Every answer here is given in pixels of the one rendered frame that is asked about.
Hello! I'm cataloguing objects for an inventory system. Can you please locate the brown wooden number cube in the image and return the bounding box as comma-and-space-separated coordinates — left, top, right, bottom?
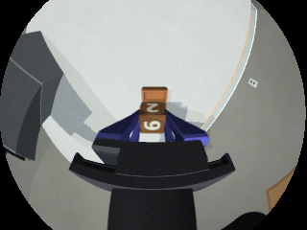
138, 102, 166, 133

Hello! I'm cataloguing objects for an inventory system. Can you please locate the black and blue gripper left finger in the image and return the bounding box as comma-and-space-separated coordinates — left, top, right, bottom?
96, 109, 140, 142

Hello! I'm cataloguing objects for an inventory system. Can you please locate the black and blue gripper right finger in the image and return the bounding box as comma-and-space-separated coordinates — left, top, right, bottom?
164, 109, 209, 148

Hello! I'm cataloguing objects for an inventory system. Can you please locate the brown wooden tray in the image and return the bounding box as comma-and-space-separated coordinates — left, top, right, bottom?
141, 86, 168, 109

